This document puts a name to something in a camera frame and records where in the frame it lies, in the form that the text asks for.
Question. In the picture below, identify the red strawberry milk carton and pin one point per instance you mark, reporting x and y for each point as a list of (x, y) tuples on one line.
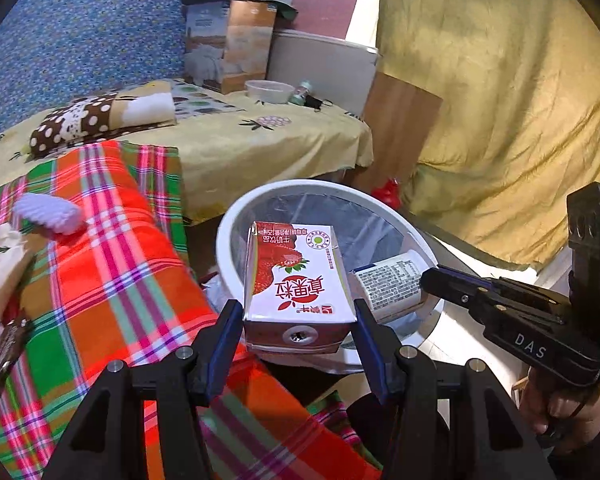
[(300, 290)]

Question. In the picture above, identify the cream paper wrapper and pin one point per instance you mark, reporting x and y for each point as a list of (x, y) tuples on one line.
[(10, 282)]

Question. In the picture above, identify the red plastic bottle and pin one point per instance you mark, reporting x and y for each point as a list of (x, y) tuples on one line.
[(387, 194)]

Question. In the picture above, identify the person's right hand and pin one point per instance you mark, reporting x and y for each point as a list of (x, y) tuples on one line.
[(540, 400)]

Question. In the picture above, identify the white bottle with blue cap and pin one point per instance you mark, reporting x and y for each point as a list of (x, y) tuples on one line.
[(390, 285)]

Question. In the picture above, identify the yellow curtain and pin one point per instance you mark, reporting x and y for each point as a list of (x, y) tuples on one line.
[(505, 110)]

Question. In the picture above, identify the dark snack wrapper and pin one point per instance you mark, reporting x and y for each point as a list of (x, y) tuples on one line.
[(7, 352)]

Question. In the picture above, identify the brown polka dot pillow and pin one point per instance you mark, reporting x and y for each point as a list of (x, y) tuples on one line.
[(70, 127)]

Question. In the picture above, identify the yellow bedsheet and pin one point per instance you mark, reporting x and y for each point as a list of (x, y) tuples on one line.
[(280, 150)]

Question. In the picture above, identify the crumpled white tissue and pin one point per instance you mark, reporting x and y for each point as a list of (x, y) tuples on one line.
[(2, 240)]

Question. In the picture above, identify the white cabinet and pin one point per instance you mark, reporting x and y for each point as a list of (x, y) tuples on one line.
[(320, 65)]

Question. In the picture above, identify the wooden board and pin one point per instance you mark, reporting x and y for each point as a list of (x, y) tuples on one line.
[(395, 130)]

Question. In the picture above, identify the white foam net sleeve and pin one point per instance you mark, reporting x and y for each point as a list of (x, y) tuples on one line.
[(47, 212)]

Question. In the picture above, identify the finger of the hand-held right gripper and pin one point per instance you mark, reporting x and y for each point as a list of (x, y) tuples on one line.
[(485, 284), (450, 292)]

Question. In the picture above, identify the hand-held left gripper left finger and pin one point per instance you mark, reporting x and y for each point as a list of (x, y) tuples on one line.
[(220, 342)]

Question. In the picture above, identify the small black object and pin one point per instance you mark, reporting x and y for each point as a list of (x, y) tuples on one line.
[(319, 102)]

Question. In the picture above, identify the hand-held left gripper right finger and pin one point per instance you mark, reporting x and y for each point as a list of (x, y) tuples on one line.
[(374, 355)]

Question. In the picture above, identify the round-print cloth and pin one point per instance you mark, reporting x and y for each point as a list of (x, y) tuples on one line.
[(205, 102)]

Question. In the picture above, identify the blue patterned headboard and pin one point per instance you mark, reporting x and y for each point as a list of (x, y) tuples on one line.
[(80, 35)]

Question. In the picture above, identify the clear plastic bowl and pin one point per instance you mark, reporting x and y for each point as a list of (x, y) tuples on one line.
[(267, 92)]

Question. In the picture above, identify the small green bottle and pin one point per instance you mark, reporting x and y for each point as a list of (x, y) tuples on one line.
[(300, 94)]

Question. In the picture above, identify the brown cardboard box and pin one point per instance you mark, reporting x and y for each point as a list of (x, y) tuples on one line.
[(230, 45)]

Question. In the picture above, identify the plaid blanket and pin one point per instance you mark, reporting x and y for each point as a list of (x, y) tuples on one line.
[(105, 285)]

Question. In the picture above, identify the white round trash bin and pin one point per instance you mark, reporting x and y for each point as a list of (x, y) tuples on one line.
[(227, 255)]

